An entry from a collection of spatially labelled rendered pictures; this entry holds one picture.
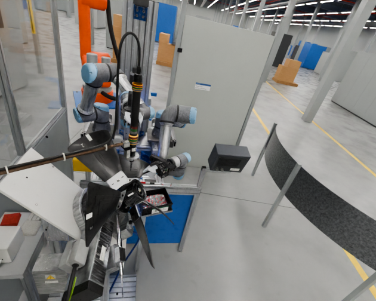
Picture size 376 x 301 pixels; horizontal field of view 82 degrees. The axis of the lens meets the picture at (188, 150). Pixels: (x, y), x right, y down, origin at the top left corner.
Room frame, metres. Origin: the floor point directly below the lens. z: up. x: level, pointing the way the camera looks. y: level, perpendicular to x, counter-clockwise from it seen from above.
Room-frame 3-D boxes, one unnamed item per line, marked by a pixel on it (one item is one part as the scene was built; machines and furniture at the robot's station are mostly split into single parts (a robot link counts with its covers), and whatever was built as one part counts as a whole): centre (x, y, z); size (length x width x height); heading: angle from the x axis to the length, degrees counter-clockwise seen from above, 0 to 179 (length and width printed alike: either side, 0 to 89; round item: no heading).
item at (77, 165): (1.13, 0.64, 1.02); 0.16 x 0.10 x 0.11; 106
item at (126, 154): (0.86, 0.27, 1.40); 0.09 x 0.07 x 0.10; 141
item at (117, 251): (0.53, 0.18, 1.08); 0.07 x 0.04 x 0.06; 26
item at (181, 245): (1.35, -0.15, 0.39); 0.04 x 0.04 x 0.78; 16
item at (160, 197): (1.10, 0.15, 0.83); 0.19 x 0.14 x 0.04; 122
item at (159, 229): (1.24, 0.26, 0.45); 0.82 x 0.01 x 0.66; 106
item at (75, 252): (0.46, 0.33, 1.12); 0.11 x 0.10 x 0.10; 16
